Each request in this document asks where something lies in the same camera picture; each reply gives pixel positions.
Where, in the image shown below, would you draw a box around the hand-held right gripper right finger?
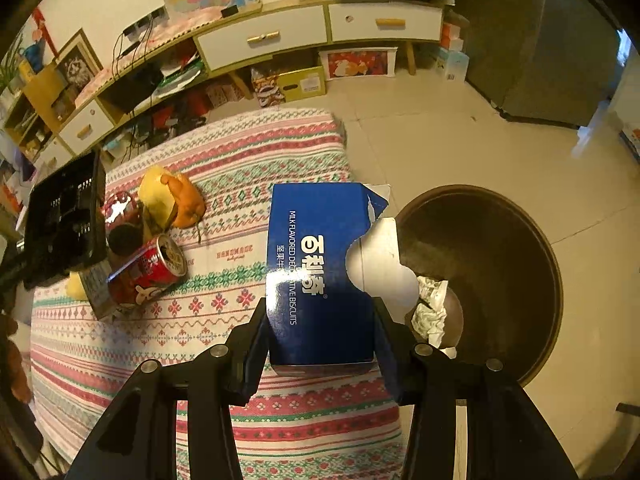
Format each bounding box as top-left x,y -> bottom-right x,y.
372,302 -> 581,480

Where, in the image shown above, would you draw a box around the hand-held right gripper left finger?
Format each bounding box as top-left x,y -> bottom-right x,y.
65,297 -> 273,480

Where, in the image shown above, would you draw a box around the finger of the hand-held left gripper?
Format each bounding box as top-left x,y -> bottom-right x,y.
0,247 -> 33,291

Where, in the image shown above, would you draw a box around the white tissue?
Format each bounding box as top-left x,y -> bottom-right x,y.
409,305 -> 448,347
417,274 -> 450,308

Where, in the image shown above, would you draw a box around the black plastic tray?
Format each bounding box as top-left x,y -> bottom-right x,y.
22,149 -> 108,290

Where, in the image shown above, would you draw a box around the blue biscuit box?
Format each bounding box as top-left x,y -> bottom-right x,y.
265,181 -> 421,376

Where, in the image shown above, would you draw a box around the foil snack bag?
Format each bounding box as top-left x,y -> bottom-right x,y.
102,192 -> 143,256

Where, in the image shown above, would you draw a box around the red snack can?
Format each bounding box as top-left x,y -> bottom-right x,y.
107,232 -> 188,306

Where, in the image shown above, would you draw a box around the dark brown waste bin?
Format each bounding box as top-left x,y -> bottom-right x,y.
392,185 -> 565,401

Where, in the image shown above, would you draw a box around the yellow orange wrapper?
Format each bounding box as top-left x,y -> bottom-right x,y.
137,164 -> 206,231

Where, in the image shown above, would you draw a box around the striped patterned tablecloth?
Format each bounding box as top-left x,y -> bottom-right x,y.
30,107 -> 406,480

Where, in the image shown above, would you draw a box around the yellow wooden shelf unit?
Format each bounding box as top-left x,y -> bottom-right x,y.
2,65 -> 68,161

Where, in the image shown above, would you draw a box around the green potted plant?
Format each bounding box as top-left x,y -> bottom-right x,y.
0,35 -> 26,96

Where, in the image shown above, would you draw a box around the framed cat picture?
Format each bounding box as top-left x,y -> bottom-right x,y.
52,29 -> 103,92

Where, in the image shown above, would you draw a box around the blue plush toy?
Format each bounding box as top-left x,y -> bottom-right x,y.
22,42 -> 46,73

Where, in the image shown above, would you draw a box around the black box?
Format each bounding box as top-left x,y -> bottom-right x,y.
102,65 -> 166,113

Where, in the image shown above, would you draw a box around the red hanging decoration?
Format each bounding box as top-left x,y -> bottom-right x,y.
32,7 -> 58,56

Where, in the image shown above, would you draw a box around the stack of papers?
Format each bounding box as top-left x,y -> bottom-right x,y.
150,52 -> 206,98

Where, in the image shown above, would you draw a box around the yellow cardboard box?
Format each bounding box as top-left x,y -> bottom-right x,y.
252,66 -> 327,107

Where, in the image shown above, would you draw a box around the pink cloth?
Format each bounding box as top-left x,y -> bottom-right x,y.
75,7 -> 226,96

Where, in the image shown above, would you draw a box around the red fish picture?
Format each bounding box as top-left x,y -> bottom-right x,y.
320,47 -> 398,81

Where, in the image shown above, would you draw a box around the white and blue cartons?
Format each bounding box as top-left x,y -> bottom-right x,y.
435,22 -> 471,83

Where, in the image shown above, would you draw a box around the long white-drawer sideboard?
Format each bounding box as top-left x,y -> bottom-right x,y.
50,0 -> 446,158

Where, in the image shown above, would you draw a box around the open cardboard box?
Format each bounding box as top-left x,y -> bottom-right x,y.
619,120 -> 640,161

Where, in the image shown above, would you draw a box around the grey refrigerator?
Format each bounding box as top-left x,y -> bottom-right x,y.
450,0 -> 631,128

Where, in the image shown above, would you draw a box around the wall socket strip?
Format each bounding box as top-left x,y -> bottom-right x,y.
121,7 -> 166,38

